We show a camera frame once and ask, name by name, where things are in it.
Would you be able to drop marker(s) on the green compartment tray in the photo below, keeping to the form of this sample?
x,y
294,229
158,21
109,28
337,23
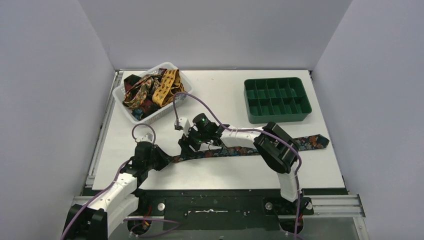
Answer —
x,y
278,100

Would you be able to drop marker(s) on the brown paisley tie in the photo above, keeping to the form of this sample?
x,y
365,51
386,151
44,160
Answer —
x,y
146,87

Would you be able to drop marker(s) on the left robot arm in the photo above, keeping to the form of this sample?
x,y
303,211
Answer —
x,y
99,216

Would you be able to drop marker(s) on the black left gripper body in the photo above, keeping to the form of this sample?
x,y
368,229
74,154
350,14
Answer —
x,y
162,158

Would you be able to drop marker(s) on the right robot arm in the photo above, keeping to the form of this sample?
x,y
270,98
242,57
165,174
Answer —
x,y
278,150

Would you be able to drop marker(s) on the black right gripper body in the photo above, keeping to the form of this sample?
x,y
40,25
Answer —
x,y
194,138

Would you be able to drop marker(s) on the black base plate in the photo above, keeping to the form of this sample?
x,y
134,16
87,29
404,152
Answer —
x,y
227,209

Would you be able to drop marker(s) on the aluminium frame rail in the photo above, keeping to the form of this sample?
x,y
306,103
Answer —
x,y
334,218

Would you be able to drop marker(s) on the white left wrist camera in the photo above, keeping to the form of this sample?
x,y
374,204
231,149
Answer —
x,y
148,137

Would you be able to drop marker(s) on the yellow patterned tie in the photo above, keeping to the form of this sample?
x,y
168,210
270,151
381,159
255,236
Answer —
x,y
171,83

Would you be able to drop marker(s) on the dark red tie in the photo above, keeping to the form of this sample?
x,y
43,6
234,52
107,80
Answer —
x,y
130,83

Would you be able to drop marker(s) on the dark blue floral tie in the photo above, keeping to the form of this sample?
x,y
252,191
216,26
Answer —
x,y
306,143

